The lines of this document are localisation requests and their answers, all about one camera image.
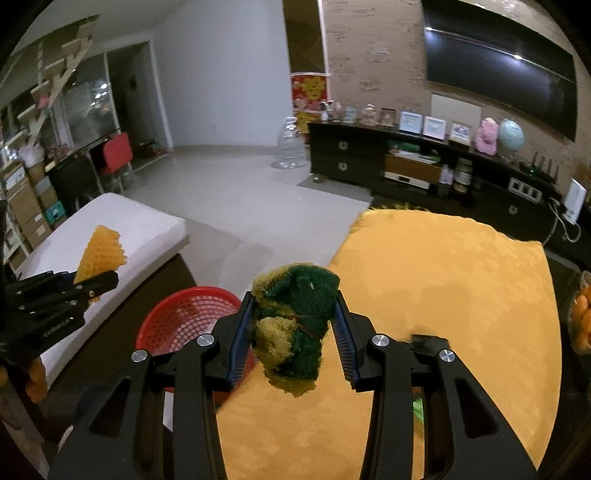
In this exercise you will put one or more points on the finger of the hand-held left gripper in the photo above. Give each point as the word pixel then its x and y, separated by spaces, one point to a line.
pixel 69 288

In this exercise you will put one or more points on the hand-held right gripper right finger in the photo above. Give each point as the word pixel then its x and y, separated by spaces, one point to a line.
pixel 347 341

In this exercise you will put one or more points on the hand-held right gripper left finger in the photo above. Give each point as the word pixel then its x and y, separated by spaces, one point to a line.
pixel 240 350

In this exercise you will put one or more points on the yellow foam fruit net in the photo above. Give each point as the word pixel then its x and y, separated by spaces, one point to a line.
pixel 101 249

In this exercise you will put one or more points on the red mesh basket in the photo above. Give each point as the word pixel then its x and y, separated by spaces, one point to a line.
pixel 184 309

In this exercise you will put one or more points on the green yellow sponge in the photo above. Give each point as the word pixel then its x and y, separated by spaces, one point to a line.
pixel 300 286

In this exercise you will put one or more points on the person's left forearm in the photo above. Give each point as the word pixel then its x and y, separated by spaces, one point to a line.
pixel 36 383

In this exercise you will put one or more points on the stack of cardboard boxes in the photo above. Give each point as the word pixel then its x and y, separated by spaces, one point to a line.
pixel 27 203

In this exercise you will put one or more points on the black desk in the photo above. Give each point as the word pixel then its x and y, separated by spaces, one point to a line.
pixel 74 180

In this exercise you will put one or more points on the yellow rug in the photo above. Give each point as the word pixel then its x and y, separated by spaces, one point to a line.
pixel 438 277

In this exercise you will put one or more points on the red chair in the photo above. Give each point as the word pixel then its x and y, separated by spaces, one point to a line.
pixel 116 152

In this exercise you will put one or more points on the silver media player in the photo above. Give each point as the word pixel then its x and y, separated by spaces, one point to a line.
pixel 406 179

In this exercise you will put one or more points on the dark television cabinet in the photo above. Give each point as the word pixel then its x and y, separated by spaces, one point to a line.
pixel 355 147

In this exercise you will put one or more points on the green book stack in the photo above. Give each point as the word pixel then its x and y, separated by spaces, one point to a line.
pixel 413 151

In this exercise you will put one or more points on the large clear water jug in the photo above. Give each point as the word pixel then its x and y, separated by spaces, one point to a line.
pixel 291 143

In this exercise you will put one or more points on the glass jar ornament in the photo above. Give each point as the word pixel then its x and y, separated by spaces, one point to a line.
pixel 350 115

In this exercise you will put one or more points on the glass dome ornament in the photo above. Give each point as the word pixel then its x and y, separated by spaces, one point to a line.
pixel 369 115

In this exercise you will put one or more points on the white socket panel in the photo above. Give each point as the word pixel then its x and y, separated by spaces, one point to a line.
pixel 525 189

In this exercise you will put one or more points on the pile of oranges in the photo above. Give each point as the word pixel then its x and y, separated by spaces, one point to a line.
pixel 582 318

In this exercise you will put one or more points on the pink plush toy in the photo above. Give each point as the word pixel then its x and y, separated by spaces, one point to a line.
pixel 487 136

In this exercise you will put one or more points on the black router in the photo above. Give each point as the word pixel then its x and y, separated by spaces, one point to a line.
pixel 538 170

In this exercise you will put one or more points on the pale blue globe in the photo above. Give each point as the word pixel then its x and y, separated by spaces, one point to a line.
pixel 511 134

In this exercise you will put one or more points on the white tower device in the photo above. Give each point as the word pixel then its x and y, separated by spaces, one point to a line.
pixel 575 201

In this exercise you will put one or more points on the small brown photo frame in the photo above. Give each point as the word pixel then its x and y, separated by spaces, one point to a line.
pixel 388 117

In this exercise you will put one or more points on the blue picture frame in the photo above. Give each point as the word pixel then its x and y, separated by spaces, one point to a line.
pixel 410 122

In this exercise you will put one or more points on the wooden wall shelf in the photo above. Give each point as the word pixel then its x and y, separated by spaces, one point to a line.
pixel 64 60

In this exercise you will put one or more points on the white picture frame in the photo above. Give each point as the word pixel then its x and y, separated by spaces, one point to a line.
pixel 460 132
pixel 434 127

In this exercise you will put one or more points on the red wall poster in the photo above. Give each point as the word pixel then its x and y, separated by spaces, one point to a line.
pixel 309 92

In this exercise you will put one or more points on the white wall panel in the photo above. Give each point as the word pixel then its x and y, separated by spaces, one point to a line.
pixel 455 108

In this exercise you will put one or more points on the black wall television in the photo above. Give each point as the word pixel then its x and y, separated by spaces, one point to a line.
pixel 498 60

